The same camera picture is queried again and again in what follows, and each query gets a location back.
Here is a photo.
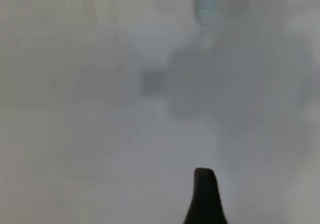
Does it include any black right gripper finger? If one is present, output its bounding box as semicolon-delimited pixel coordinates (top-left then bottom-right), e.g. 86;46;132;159
182;168;229;224

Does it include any pale translucent stirring stick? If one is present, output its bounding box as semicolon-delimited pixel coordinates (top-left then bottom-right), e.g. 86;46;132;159
194;0;221;25

